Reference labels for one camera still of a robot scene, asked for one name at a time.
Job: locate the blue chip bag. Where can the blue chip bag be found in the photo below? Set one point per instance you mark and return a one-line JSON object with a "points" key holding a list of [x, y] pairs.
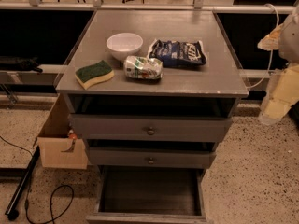
{"points": [[175, 54]]}

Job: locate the grey top drawer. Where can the grey top drawer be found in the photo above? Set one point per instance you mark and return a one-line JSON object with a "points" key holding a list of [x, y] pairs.
{"points": [[149, 128]]}

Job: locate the black object on ledge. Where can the black object on ledge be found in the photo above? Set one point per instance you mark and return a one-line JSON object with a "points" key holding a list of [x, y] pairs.
{"points": [[19, 64]]}

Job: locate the black bar on floor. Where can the black bar on floor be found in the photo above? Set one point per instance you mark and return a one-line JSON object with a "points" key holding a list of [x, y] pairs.
{"points": [[24, 175]]}

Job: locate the cardboard box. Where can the cardboard box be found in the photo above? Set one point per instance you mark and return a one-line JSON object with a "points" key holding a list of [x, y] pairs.
{"points": [[56, 149]]}

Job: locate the grey open bottom drawer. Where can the grey open bottom drawer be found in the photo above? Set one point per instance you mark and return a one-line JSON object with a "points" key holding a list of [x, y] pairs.
{"points": [[144, 195]]}

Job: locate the grey middle drawer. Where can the grey middle drawer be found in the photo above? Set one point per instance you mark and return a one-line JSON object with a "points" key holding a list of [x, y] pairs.
{"points": [[150, 157]]}

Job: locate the white bowl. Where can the white bowl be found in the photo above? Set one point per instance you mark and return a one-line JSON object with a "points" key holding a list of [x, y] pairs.
{"points": [[123, 45]]}

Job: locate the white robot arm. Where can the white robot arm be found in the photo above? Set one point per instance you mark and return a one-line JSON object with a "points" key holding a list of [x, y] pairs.
{"points": [[288, 44]]}

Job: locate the orange item in box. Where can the orange item in box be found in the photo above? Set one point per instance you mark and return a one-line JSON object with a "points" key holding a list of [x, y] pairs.
{"points": [[72, 135]]}

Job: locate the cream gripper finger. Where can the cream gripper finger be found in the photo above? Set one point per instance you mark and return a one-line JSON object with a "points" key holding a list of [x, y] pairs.
{"points": [[282, 93], [270, 41]]}

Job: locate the grey wooden drawer cabinet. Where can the grey wooden drawer cabinet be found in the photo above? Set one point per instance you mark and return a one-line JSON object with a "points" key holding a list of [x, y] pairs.
{"points": [[211, 91]]}

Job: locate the green yellow sponge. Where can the green yellow sponge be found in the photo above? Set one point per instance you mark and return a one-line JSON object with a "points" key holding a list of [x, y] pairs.
{"points": [[90, 75]]}

